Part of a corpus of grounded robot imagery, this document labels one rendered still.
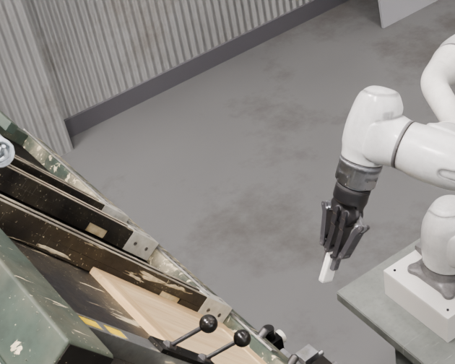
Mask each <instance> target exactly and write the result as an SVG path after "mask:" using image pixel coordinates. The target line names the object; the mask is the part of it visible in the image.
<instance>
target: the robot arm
mask: <svg viewBox="0 0 455 364"><path fill-rule="evenodd" d="M420 85H421V90H422V93H423V95H424V97H425V99H426V101H427V102H428V104H429V106H430V107H431V109H432V110H433V112H434V114H435V115H436V117H437V119H438V120H439V121H440V122H439V123H428V124H427V125H424V124H421V123H417V122H414V121H412V120H410V119H408V118H407V117H405V116H403V115H402V112H403V104H402V99H401V97H400V94H399V93H398V92H397V91H395V90H392V89H389V88H386V87H381V86H375V85H374V86H369V87H366V88H365V89H364V90H362V91H361V92H360V93H359V94H358V96H357V97H356V99H355V102H354V103H353V105H352V108H351V110H350V113H349V115H348V117H347V121H346V124H345V126H344V131H343V135H342V151H341V154H340V156H339V162H338V165H337V169H336V172H335V178H336V179H337V182H336V184H335V187H334V191H333V198H332V199H331V200H327V201H322V202H321V207H322V218H321V233H320V241H319V243H320V245H321V246H323V247H324V250H325V252H324V257H323V259H322V264H323V266H322V269H321V273H320V276H319V279H318V280H319V281H320V282H322V283H325V282H331V281H332V280H333V277H334V273H335V271H336V270H338V268H339V264H340V261H341V259H348V258H350V257H351V255H352V253H353V251H354V250H355V248H356V246H357V244H358V243H359V241H360V239H361V238H362V236H363V234H364V233H365V232H367V231H368V230H369V229H370V227H369V225H366V224H365V223H364V221H363V209H364V208H365V206H366V204H367V203H368V199H369V196H370V194H371V190H373V189H374V188H375V187H376V185H377V183H378V178H379V176H380V173H381V170H382V168H383V165H385V166H389V167H391V168H395V169H397V170H400V171H402V172H403V173H405V174H407V175H408V176H410V177H412V178H414V179H417V180H419V181H422V182H423V183H426V184H429V185H431V186H435V187H437V188H440V189H444V190H448V191H455V95H454V93H453V92H452V90H451V88H450V86H451V85H455V35H452V36H451V37H450V38H448V39H447V40H445V41H444V42H443V43H442V44H441V45H440V47H439V48H438V50H437V51H436V52H435V53H434V54H433V57H432V59H431V60H430V62H429V64H428V65H427V66H426V68H425V70H424V72H423V73H422V76H421V81H420ZM355 223H357V224H356V226H355ZM353 228H354V230H353V231H352V233H351V230H352V229H353ZM350 233H351V234H350ZM415 250H416V251H417V252H418V253H419V254H420V255H421V256H422V258H421V259H420V260H419V261H416V262H415V263H412V264H410V265H408V267H407V271H408V272H409V273H410V274H413V275H415V276H416V277H419V278H420V279H421V280H422V281H424V282H425V283H427V284H428V285H430V286H431V287H432V288H433V289H435V290H437V291H438V292H439V293H440V294H442V296H443V297H444V298H445V299H446V300H452V299H453V298H454V297H455V195H445V196H441V197H439V198H437V199H436V200H435V201H434V202H433V203H432V204H431V206H430V207H429V209H428V210H427V212H426V214H425V216H424V218H423V220H422V227H421V242H418V243H416V245H415Z"/></svg>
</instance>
